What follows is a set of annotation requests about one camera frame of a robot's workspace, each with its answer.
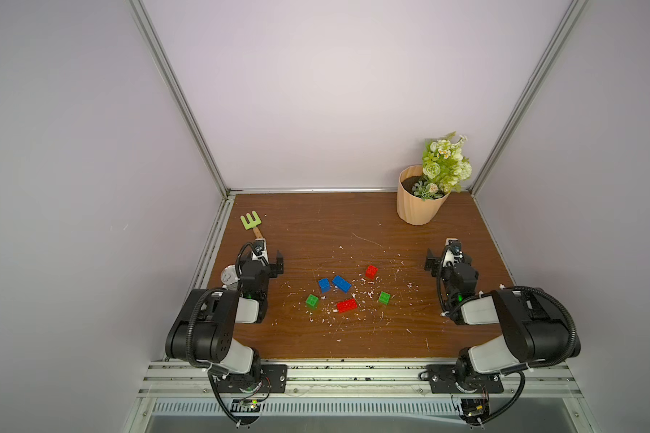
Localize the green lego brick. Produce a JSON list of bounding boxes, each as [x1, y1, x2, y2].
[[305, 294, 320, 310], [378, 292, 391, 305]]

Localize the small blue lego brick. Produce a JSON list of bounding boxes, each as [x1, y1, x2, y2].
[[318, 278, 332, 293]]

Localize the small red lego brick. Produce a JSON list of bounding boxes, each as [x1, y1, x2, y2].
[[365, 265, 378, 281]]

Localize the long blue lego brick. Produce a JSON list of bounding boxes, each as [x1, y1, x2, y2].
[[332, 275, 352, 293]]

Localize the long red lego brick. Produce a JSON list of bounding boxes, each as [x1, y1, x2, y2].
[[336, 299, 359, 313]]

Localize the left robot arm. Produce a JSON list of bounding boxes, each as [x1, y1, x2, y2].
[[165, 253, 285, 384]]

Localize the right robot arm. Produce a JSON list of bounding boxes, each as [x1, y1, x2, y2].
[[424, 240, 581, 384]]

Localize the round silver metal object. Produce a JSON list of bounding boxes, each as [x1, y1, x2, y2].
[[220, 264, 239, 290]]

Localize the green toy garden fork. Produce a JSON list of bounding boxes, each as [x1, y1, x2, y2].
[[240, 211, 265, 239]]

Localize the beige ribbed flower pot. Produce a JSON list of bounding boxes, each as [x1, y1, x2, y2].
[[396, 165, 450, 226]]

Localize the green white artificial flowers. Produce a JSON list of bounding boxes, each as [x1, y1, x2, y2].
[[412, 132, 472, 200]]

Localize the left electronics board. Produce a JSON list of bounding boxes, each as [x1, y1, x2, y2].
[[230, 399, 263, 415]]

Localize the electronics board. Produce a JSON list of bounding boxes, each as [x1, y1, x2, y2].
[[230, 399, 263, 415], [459, 399, 490, 427]]

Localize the right electronics board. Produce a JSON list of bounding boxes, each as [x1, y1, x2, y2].
[[459, 399, 490, 427]]

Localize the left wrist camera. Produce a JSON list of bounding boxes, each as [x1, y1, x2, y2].
[[252, 238, 269, 263]]

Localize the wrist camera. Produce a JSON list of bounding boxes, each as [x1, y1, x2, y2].
[[252, 238, 269, 263], [443, 238, 463, 265]]

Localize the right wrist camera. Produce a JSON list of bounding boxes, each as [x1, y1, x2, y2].
[[443, 238, 463, 265]]

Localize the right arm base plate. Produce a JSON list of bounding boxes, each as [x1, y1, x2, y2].
[[418, 364, 505, 394]]

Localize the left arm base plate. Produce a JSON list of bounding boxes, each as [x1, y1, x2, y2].
[[216, 364, 288, 394]]

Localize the aluminium front rail frame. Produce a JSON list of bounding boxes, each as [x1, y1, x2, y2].
[[124, 358, 600, 432]]

